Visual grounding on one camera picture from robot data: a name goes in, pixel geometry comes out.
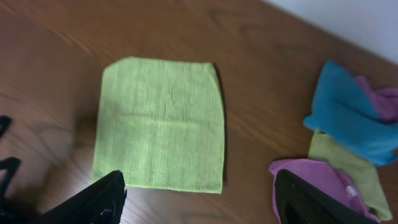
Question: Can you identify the purple cloth behind blue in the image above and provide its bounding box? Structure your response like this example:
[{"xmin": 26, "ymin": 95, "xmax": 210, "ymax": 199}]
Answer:
[{"xmin": 355, "ymin": 75, "xmax": 397, "ymax": 123}]

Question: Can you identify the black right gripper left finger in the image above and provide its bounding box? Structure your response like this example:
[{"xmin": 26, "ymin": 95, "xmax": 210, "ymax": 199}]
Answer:
[{"xmin": 32, "ymin": 170, "xmax": 127, "ymax": 224}]

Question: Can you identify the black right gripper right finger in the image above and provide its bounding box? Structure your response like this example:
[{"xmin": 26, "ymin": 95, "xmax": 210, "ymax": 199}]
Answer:
[{"xmin": 274, "ymin": 169, "xmax": 376, "ymax": 224}]

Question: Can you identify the blue microfiber cloth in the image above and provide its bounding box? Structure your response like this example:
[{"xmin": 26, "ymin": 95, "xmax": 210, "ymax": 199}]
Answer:
[{"xmin": 303, "ymin": 60, "xmax": 397, "ymax": 166}]

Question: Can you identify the olive green microfiber cloth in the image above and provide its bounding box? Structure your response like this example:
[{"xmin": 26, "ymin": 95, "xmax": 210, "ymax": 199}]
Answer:
[{"xmin": 308, "ymin": 129, "xmax": 393, "ymax": 221}]

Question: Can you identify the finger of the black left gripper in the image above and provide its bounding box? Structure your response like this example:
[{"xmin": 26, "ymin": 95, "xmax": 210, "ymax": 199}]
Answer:
[
  {"xmin": 0, "ymin": 115, "xmax": 12, "ymax": 137},
  {"xmin": 1, "ymin": 157, "xmax": 21, "ymax": 202}
]

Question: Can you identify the purple microfiber cloth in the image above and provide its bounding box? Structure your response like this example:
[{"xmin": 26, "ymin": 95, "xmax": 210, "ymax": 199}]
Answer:
[{"xmin": 269, "ymin": 159, "xmax": 379, "ymax": 224}]

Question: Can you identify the light green microfiber cloth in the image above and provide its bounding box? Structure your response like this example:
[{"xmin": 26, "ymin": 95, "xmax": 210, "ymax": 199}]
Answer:
[{"xmin": 91, "ymin": 57, "xmax": 225, "ymax": 194}]

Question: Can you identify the white cloth care label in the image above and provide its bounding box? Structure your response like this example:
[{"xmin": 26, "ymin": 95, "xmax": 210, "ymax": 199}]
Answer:
[{"xmin": 346, "ymin": 185, "xmax": 357, "ymax": 198}]

